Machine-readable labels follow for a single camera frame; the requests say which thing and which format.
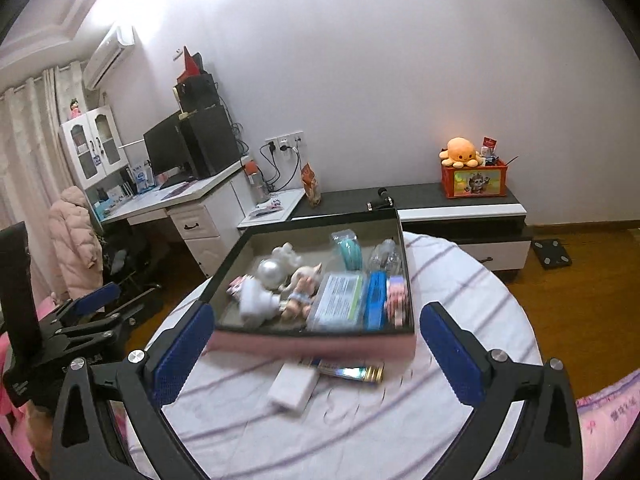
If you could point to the person's left hand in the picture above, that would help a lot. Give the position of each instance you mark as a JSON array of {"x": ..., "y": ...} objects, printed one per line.
[{"x": 39, "y": 434}]

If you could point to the clear plastic bag item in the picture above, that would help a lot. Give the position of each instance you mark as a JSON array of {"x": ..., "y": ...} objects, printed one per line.
[{"x": 386, "y": 257}]

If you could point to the green and pink storage box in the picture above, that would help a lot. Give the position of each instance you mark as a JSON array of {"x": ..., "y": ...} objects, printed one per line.
[{"x": 311, "y": 239}]

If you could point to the red picture storage box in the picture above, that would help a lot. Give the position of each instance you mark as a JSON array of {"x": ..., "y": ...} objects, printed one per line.
[{"x": 483, "y": 181}]

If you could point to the black bathroom scale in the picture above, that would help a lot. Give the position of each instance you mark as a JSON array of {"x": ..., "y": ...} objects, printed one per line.
[{"x": 551, "y": 254}]

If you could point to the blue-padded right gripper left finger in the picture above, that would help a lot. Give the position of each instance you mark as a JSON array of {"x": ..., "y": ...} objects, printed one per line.
[{"x": 144, "y": 387}]

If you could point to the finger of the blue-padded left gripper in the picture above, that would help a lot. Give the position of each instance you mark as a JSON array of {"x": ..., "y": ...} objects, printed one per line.
[{"x": 95, "y": 300}]

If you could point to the white air conditioner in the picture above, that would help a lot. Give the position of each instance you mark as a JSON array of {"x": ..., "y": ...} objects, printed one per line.
[{"x": 114, "y": 47}]

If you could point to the black box on tower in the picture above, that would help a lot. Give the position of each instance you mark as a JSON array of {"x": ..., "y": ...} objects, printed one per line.
[{"x": 197, "y": 92}]

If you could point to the white power adapter box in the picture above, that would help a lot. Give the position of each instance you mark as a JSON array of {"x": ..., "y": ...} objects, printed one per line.
[{"x": 293, "y": 386}]

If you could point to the silver pearl ball toy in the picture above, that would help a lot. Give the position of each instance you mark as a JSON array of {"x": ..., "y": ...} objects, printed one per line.
[{"x": 271, "y": 274}]

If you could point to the black computer tower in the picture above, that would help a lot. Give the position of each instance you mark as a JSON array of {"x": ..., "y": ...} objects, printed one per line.
[{"x": 210, "y": 141}]

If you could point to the white plush toy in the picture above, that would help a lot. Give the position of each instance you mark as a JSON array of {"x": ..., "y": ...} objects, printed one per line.
[{"x": 289, "y": 260}]

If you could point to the orange-lid water bottle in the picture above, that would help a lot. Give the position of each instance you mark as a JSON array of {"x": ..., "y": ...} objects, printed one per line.
[{"x": 257, "y": 183}]

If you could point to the baby doll figurine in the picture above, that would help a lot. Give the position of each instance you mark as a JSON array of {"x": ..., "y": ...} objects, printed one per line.
[{"x": 297, "y": 297}]

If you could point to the orange octopus plush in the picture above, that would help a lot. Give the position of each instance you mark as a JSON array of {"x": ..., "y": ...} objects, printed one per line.
[{"x": 460, "y": 153}]

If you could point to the white wall cabinet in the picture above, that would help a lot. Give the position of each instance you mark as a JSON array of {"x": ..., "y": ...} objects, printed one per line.
[{"x": 93, "y": 147}]

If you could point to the teal item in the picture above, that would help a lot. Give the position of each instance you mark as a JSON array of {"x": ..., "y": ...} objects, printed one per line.
[{"x": 349, "y": 248}]

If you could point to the pink puffer jacket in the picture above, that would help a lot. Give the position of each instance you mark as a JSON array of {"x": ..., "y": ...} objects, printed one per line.
[{"x": 76, "y": 245}]

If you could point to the black white TV cabinet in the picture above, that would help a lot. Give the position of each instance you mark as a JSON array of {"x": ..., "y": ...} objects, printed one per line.
[{"x": 490, "y": 229}]

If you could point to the pink purple brick figure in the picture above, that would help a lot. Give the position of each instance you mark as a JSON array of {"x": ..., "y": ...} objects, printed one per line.
[{"x": 396, "y": 299}]

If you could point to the black massage gun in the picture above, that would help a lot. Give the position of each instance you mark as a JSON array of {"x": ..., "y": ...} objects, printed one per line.
[{"x": 383, "y": 201}]

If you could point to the white desk with drawers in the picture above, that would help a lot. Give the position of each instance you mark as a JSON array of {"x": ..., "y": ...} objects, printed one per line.
[{"x": 208, "y": 214}]

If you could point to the pink floral quilt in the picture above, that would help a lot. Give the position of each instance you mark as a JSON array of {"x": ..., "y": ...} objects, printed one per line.
[{"x": 605, "y": 418}]

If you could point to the clear box with barcode label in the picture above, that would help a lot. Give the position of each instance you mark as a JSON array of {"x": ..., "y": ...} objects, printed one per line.
[{"x": 338, "y": 306}]

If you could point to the snack bag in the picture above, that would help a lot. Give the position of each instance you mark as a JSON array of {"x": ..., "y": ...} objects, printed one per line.
[{"x": 310, "y": 185}]

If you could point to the black computer monitor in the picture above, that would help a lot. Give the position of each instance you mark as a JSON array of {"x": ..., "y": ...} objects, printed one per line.
[{"x": 167, "y": 151}]

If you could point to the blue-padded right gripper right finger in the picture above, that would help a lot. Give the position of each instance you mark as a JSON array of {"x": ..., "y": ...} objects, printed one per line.
[{"x": 489, "y": 382}]

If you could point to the pink white small toy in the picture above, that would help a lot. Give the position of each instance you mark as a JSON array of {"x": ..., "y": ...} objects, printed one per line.
[{"x": 234, "y": 289}]

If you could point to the wall power strip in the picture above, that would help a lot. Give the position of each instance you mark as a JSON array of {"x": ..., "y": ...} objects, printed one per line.
[{"x": 294, "y": 140}]

